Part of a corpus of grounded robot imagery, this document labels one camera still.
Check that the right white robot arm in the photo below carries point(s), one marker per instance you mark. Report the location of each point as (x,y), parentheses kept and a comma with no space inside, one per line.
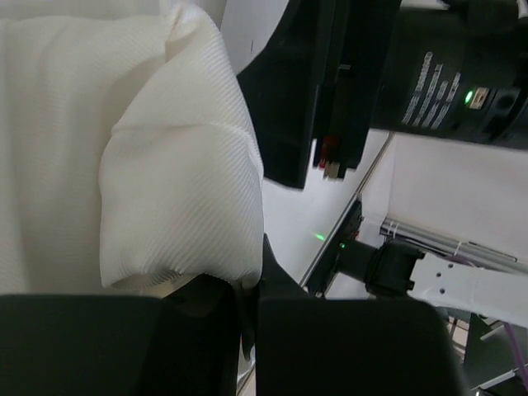
(421,285)

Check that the aluminium table edge rail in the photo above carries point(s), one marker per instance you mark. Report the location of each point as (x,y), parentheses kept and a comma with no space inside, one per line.
(460,200)

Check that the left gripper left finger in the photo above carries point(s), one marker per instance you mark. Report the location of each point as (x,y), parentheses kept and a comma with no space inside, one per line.
(184,344)

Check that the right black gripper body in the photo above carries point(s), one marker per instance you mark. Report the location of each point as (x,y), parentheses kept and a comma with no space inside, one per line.
(356,41)

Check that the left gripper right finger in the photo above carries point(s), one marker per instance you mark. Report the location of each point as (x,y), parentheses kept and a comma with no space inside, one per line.
(389,345)

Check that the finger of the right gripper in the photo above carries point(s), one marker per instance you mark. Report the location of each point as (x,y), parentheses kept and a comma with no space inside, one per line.
(280,87)

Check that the white pleated skirt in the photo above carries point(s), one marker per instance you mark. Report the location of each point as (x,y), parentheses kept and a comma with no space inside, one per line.
(128,155)

